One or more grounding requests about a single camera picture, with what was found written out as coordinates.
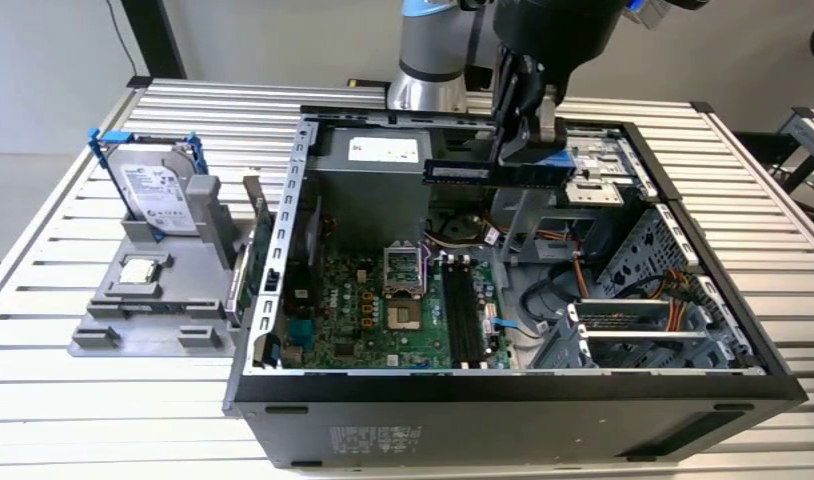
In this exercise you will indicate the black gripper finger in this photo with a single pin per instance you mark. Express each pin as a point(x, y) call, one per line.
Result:
point(501, 100)
point(540, 135)

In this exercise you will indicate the RAM stick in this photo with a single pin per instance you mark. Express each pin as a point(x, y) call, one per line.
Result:
point(460, 172)

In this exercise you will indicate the black RAM slot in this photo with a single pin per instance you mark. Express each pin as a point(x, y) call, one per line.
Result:
point(455, 310)
point(472, 320)

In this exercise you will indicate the blue drive bay latch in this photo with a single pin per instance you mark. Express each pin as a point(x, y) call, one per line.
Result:
point(561, 159)

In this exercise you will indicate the silver drive bay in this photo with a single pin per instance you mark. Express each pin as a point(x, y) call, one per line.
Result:
point(600, 195)

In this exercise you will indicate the black CPU cooler fan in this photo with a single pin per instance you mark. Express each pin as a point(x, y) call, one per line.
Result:
point(461, 227)

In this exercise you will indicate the grey power supply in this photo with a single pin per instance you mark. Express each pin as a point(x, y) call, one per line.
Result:
point(373, 200)

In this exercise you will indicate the perforated metal panel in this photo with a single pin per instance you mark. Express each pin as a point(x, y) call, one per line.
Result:
point(647, 250)

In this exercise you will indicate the neighbouring metal table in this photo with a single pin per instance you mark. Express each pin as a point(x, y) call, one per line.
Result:
point(810, 130)

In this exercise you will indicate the CPU socket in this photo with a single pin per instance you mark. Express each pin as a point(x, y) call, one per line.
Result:
point(404, 314)

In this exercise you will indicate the grey disk bay cage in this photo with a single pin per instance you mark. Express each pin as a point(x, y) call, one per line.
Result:
point(647, 330)

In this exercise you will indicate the green graphics card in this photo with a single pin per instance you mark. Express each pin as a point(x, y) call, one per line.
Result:
point(262, 240)

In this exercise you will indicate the green motherboard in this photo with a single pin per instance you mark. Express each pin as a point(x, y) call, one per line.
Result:
point(340, 325)

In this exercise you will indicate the teal expansion slot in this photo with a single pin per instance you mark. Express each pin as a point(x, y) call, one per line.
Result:
point(300, 334)

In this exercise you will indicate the silver hard disk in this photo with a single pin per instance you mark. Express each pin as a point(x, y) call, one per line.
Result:
point(146, 190)

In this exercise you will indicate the blue disk carrier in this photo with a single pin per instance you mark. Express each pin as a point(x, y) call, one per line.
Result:
point(113, 137)

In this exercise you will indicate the grey parts rack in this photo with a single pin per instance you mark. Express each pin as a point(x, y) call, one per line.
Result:
point(180, 280)

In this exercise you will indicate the black PC case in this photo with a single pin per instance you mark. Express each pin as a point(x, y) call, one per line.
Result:
point(447, 430)

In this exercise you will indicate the silver CPU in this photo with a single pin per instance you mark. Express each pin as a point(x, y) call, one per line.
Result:
point(136, 272)

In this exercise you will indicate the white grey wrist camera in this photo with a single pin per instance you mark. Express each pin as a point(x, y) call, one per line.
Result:
point(647, 11)

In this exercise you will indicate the black upright post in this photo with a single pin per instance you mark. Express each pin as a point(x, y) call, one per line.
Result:
point(156, 40)

